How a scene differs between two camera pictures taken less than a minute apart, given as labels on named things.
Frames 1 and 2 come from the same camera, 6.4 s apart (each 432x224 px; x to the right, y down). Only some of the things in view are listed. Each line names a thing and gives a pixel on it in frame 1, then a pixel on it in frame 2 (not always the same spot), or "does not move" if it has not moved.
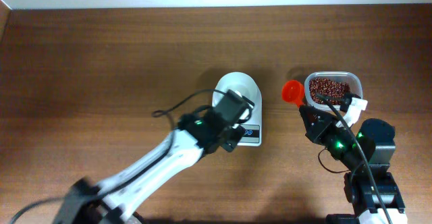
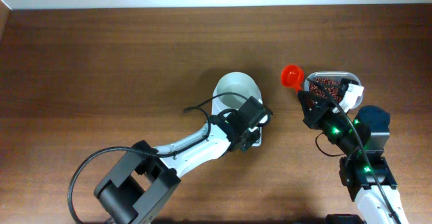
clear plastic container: [332, 86] does not move
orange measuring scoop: [293, 91] -> [292, 75]
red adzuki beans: [322, 86] does not move
